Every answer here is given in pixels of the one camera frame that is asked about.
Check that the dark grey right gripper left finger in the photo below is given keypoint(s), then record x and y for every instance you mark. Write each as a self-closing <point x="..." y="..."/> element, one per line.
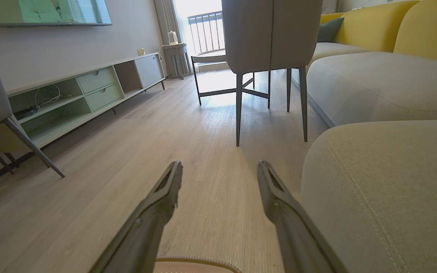
<point x="142" y="231"/>

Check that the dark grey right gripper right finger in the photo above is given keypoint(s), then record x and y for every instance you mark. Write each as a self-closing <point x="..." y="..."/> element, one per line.
<point x="294" y="231"/>

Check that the grey sofa with yellow backrest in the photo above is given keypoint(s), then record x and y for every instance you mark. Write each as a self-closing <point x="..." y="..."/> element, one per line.
<point x="385" y="151"/>

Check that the pale green TV cabinet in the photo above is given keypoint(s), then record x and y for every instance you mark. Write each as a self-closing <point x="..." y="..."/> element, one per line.
<point x="101" y="91"/>

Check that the black device in cabinet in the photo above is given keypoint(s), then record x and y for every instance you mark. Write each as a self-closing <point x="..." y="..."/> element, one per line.
<point x="27" y="112"/>

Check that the ribbed grey side table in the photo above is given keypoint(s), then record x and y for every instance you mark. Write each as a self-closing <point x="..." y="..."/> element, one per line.
<point x="175" y="60"/>

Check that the small beige box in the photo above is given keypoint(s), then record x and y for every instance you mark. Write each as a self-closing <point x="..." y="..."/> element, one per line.
<point x="140" y="51"/>

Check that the white electric kettle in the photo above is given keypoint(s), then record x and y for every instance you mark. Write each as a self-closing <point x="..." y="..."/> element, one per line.
<point x="172" y="38"/>

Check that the grey upholstered chair black legs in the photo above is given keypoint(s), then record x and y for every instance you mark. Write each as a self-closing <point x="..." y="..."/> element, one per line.
<point x="271" y="34"/>

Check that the dark grey green pillow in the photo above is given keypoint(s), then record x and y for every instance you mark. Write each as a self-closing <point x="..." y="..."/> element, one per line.
<point x="329" y="30"/>

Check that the dark balcony railing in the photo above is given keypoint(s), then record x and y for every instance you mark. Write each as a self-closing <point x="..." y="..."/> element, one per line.
<point x="207" y="32"/>

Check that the grey curtain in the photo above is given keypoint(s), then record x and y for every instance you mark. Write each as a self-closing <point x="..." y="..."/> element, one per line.
<point x="167" y="19"/>

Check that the black frame coffee table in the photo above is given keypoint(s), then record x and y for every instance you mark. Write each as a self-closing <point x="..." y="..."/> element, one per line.
<point x="211" y="57"/>

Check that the wall mounted flat television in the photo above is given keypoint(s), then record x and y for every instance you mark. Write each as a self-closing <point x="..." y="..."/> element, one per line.
<point x="47" y="11"/>

